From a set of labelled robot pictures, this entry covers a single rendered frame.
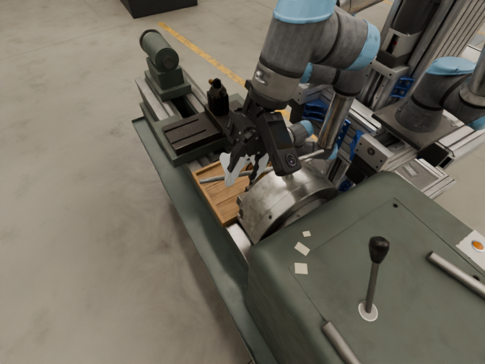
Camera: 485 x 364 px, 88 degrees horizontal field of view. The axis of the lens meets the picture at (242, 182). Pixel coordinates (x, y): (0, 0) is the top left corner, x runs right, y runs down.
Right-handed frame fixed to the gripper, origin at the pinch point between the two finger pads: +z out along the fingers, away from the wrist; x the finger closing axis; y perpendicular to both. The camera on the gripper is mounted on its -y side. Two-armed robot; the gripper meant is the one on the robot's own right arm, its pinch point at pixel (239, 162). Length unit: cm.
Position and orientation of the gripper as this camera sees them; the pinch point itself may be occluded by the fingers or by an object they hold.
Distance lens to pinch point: 95.4
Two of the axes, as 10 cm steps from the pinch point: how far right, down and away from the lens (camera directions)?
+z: -8.7, 4.0, -2.9
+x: 0.0, -5.9, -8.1
